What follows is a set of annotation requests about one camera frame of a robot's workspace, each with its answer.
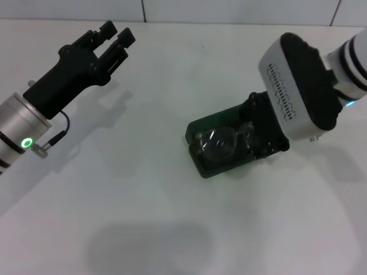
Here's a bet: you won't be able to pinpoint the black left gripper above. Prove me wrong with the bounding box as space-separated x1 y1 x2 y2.
22 20 136 121

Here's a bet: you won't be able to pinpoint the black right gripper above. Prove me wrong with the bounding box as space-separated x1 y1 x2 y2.
241 91 290 157

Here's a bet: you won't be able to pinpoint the clear white glasses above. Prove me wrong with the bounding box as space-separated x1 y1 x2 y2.
197 123 259 164

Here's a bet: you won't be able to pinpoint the green glasses case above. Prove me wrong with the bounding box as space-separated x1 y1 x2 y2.
185 104 287 180

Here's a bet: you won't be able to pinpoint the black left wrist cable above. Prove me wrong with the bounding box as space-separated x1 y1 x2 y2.
46 111 71 147

